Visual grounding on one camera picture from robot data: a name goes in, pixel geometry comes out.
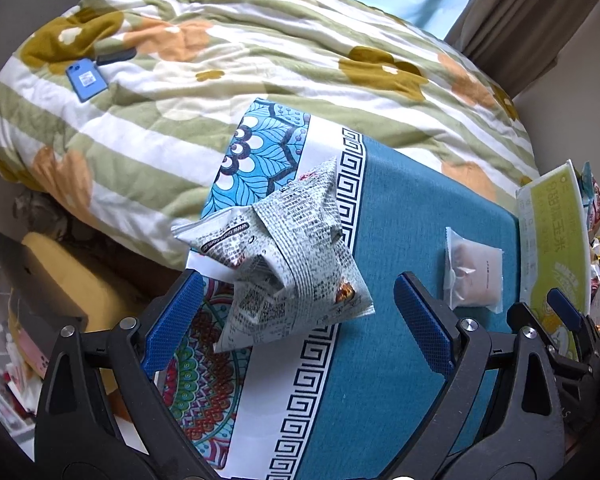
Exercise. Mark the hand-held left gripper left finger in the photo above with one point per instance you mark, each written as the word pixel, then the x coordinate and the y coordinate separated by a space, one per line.
pixel 172 320

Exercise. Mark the white and red snack packet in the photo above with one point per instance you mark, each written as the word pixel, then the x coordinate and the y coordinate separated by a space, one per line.
pixel 597 207

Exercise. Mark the green and white cardboard box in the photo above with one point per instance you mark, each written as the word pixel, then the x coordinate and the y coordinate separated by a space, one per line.
pixel 545 240

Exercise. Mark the clear packet of brown buns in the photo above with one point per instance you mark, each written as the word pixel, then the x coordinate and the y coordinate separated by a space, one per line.
pixel 475 270

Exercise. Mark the beige curtain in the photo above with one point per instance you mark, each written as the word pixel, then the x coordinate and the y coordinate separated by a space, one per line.
pixel 525 15

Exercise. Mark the dark smartphone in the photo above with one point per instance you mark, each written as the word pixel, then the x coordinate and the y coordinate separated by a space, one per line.
pixel 116 56

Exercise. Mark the teal patterned mat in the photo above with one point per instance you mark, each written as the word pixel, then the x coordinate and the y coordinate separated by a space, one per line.
pixel 405 210

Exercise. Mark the yellow cushion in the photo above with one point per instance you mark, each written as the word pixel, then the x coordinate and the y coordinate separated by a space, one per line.
pixel 80 280

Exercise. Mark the floral striped blanket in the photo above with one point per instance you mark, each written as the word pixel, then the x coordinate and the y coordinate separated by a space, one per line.
pixel 230 60

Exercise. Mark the small blue snack packet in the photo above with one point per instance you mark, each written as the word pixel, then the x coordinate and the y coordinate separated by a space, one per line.
pixel 587 172

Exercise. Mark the newsprint pattern snack packet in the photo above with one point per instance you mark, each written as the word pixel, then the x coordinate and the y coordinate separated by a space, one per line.
pixel 285 260

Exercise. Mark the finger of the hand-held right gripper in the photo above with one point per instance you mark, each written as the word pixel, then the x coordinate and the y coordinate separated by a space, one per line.
pixel 522 316
pixel 565 310

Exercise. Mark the dark cloth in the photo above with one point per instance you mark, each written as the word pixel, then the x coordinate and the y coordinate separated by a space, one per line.
pixel 45 212

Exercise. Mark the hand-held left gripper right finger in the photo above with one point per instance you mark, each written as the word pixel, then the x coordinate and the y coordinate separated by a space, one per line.
pixel 422 317

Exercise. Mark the blue smartphone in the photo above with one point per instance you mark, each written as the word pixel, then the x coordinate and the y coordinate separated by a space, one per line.
pixel 86 80

